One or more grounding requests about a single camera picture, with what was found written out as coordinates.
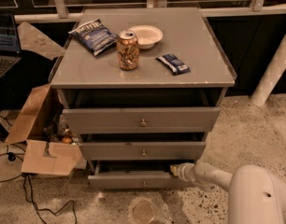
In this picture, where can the black laptop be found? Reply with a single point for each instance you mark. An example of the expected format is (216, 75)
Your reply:
(10, 47)

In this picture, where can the small orange bottle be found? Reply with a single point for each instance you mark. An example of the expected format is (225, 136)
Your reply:
(67, 138)

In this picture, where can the gold drink can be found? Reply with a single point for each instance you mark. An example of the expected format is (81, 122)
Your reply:
(128, 50)

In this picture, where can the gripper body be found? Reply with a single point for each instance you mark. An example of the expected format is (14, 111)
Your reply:
(184, 171)

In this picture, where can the white metal railing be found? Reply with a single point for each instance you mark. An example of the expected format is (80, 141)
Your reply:
(251, 32)

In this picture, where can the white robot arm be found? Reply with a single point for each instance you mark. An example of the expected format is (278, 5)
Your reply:
(255, 196)

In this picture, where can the blue snack bar wrapper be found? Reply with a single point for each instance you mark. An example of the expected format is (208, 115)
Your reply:
(177, 66)

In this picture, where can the white paper bowl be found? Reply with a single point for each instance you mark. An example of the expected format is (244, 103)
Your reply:
(147, 35)

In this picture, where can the open cardboard box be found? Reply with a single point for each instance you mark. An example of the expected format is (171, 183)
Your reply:
(41, 156)

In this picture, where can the grey middle drawer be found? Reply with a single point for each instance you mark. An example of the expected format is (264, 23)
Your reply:
(134, 151)

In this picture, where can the grey top drawer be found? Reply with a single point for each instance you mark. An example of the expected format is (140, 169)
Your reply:
(142, 120)

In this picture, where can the grey drawer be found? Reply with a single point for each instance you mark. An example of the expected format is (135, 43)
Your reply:
(134, 151)
(135, 175)
(142, 120)

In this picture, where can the grey drawer cabinet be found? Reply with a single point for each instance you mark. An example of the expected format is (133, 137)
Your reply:
(86, 81)

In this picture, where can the blue chip bag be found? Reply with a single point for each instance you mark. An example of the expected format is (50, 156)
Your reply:
(94, 36)

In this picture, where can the grey bottom drawer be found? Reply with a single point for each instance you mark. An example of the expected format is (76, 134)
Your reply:
(135, 175)

